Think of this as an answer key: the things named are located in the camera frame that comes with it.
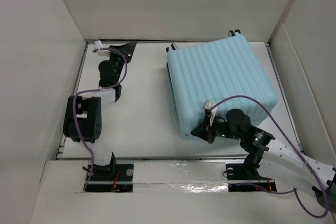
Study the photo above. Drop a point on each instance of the light blue hard-shell suitcase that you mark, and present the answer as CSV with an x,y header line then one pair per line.
x,y
213,71

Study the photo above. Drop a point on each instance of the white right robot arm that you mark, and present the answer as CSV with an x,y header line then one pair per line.
x,y
270,158

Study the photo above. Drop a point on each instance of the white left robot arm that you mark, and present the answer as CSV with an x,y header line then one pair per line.
x,y
83,117

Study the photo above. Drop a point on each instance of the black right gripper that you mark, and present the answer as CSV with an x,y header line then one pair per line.
x,y
205,130

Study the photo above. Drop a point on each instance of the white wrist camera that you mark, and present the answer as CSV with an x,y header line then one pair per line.
x,y
100,50
210,111

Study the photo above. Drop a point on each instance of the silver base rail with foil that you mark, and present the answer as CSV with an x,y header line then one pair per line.
x,y
173,176

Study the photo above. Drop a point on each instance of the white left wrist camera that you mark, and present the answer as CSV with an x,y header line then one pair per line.
x,y
100,50

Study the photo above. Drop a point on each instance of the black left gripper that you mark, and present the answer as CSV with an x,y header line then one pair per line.
x,y
128,50

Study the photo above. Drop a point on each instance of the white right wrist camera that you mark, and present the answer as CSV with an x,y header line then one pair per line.
x,y
210,111

